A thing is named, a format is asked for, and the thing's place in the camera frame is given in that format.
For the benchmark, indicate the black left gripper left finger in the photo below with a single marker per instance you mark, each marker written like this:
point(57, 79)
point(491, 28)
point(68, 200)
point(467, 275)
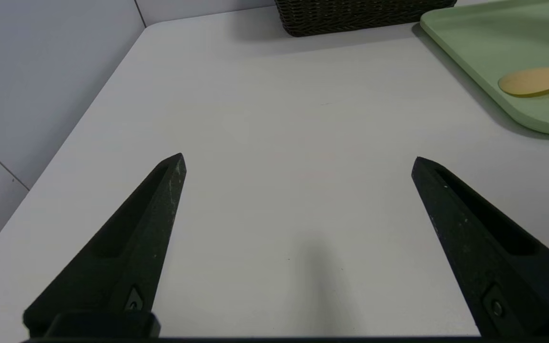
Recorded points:
point(127, 257)

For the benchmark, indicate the light green plastic tray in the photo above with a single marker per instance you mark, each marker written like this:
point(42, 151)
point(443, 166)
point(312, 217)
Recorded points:
point(508, 43)

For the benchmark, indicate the dark brown wicker basket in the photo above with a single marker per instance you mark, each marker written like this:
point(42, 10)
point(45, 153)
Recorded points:
point(350, 16)

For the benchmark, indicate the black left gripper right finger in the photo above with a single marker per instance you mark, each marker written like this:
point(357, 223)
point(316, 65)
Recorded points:
point(484, 257)

